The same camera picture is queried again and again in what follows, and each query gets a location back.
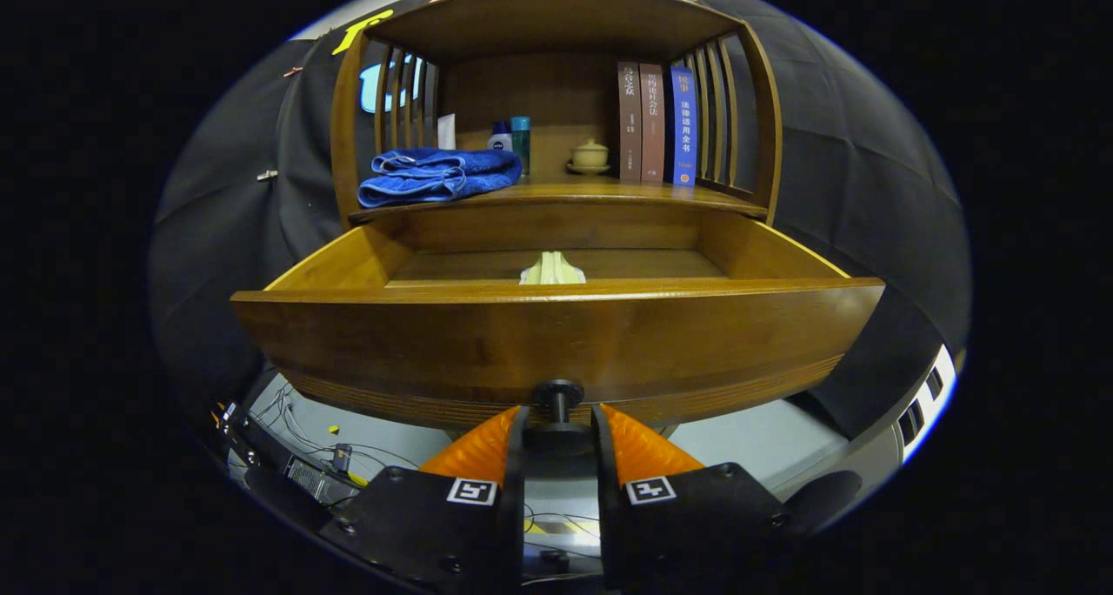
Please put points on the blue towel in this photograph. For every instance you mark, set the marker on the blue towel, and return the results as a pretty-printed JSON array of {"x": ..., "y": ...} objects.
[{"x": 435, "y": 177}]

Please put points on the beige lidded teacup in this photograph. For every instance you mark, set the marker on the beige lidded teacup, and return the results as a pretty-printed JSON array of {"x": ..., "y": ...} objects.
[{"x": 589, "y": 156}]

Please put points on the wooden drawer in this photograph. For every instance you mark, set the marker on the wooden drawer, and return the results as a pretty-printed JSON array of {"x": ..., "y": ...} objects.
[{"x": 556, "y": 343}]

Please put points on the wooden cabinet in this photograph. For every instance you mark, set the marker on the wooden cabinet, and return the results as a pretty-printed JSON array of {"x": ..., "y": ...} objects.
[{"x": 539, "y": 21}]

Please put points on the reddish brown book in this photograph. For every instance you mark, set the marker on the reddish brown book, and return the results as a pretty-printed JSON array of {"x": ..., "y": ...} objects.
[{"x": 652, "y": 125}]

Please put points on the blue book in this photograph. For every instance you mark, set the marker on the blue book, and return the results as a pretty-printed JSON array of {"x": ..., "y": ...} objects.
[{"x": 683, "y": 125}]

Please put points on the dark brown book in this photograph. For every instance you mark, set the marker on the dark brown book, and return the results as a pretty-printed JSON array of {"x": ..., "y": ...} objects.
[{"x": 629, "y": 125}]

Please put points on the wooden countertop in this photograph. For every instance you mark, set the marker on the wooden countertop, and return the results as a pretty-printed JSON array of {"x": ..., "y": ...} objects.
[{"x": 591, "y": 192}]

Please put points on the white bottle with blue label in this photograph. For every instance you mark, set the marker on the white bottle with blue label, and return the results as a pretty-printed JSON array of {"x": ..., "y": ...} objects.
[{"x": 499, "y": 140}]

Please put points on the white slotted unit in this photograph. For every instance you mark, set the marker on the white slotted unit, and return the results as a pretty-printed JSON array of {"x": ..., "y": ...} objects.
[{"x": 926, "y": 399}]

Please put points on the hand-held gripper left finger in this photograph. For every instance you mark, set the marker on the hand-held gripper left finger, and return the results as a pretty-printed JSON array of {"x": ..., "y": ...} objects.
[{"x": 515, "y": 456}]

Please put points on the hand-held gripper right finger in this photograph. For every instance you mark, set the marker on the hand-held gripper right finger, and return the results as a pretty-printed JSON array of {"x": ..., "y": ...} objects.
[{"x": 605, "y": 508}]

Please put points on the black electronics box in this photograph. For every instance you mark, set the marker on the black electronics box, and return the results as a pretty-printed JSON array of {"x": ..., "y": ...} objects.
[{"x": 304, "y": 475}]

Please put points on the white tube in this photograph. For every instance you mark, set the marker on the white tube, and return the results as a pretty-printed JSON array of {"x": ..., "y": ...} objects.
[{"x": 446, "y": 132}]

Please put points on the teal bottle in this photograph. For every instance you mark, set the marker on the teal bottle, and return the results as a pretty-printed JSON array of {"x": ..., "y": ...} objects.
[{"x": 521, "y": 143}]

